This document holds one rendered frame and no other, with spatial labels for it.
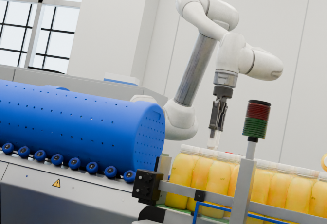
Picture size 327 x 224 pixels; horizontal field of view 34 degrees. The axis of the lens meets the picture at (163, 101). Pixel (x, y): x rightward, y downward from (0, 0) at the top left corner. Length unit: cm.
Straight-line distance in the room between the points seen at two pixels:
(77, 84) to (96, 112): 201
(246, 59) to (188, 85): 66
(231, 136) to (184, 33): 107
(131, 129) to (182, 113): 88
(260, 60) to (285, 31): 277
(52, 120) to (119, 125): 27
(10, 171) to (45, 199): 19
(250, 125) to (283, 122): 326
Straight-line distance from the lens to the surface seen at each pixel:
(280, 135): 469
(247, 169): 144
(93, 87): 385
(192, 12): 239
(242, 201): 145
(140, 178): 168
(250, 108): 145
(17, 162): 208
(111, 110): 190
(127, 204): 183
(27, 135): 205
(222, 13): 255
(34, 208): 203
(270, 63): 211
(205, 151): 176
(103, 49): 498
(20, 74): 419
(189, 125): 272
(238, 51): 203
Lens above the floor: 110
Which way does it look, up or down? 4 degrees up
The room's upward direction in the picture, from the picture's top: 11 degrees clockwise
